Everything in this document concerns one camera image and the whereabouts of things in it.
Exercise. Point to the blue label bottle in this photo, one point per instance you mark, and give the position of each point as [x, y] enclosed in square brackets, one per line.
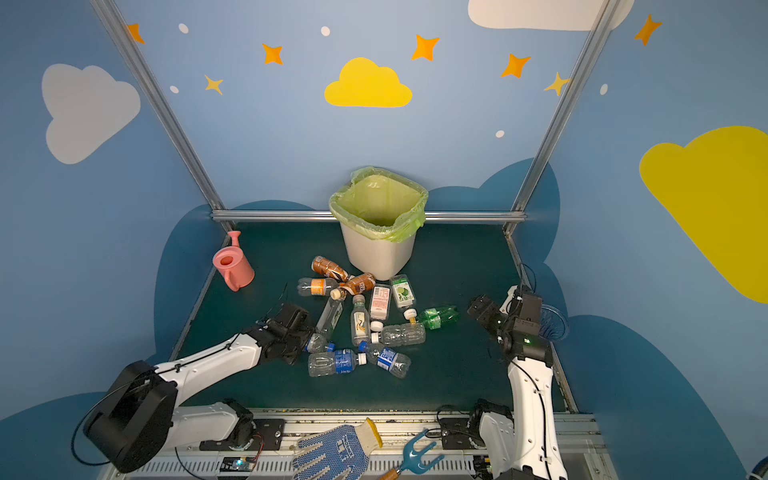
[386, 358]
[334, 363]
[318, 343]

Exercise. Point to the brown label bottle far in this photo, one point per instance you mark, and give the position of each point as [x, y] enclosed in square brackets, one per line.
[329, 269]

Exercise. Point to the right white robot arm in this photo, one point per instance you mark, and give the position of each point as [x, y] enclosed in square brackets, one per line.
[521, 442]

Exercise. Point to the clear blue plastic cup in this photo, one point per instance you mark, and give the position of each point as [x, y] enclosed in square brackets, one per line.
[553, 324]

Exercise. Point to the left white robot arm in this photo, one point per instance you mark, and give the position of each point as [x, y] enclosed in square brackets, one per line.
[144, 411]

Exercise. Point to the clear bottle lime label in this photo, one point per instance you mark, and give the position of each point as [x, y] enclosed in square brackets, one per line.
[403, 293]

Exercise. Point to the pink toy watering can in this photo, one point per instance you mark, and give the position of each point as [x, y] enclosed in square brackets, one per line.
[233, 265]

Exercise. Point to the blue dotted work glove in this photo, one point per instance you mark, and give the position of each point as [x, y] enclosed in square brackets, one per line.
[340, 453]

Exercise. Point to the clear ribbed unlabelled bottle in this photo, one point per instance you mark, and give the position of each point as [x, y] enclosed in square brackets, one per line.
[400, 335]

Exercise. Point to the clear bottle orange label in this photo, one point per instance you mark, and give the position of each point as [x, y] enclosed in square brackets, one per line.
[319, 287]

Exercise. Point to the left aluminium frame post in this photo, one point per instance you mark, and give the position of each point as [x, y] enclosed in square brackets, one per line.
[113, 22]

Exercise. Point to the clear bottle green neck label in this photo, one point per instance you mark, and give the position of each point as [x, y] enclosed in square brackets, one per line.
[360, 321]

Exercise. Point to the right green circuit board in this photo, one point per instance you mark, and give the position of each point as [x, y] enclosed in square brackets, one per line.
[482, 468]

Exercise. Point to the blue label bottle front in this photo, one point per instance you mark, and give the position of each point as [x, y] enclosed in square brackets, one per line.
[334, 363]

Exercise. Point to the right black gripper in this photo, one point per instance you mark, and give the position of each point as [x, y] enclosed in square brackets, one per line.
[489, 315]

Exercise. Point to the green bin liner bag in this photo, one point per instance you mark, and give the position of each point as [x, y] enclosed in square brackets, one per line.
[380, 205]

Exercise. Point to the clear bottle white label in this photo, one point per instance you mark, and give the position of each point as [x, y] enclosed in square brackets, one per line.
[329, 318]

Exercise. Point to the right aluminium frame post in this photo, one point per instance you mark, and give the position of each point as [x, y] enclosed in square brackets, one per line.
[583, 67]

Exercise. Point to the white plastic waste bin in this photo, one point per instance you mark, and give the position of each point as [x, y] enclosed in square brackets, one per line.
[382, 258]

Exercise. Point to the teal toy garden fork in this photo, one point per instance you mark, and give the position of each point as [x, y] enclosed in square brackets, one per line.
[413, 459]

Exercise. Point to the aluminium frame post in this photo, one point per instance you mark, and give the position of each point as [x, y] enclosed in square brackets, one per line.
[583, 67]
[113, 22]

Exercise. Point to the green plastic bottle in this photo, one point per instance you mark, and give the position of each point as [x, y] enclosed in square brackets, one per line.
[438, 317]

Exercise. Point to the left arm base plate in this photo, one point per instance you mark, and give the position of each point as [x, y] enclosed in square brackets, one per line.
[264, 433]

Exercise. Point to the horizontal aluminium frame bar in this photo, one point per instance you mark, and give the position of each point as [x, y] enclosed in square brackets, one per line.
[458, 217]

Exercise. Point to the green circuit board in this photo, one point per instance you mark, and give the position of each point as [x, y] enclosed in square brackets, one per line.
[482, 468]
[237, 464]

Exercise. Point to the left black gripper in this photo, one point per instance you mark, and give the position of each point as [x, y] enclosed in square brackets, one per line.
[299, 334]

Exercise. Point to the brown bottle white cap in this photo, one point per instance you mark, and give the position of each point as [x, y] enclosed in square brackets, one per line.
[354, 286]

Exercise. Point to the left green circuit board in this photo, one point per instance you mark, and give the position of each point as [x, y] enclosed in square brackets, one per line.
[237, 464]

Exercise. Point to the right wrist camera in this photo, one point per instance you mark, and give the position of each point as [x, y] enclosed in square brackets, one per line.
[510, 298]

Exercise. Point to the clear bottle pink label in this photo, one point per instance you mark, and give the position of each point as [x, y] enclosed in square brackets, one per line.
[379, 304]

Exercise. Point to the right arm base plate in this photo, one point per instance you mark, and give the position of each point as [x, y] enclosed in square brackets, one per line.
[456, 434]

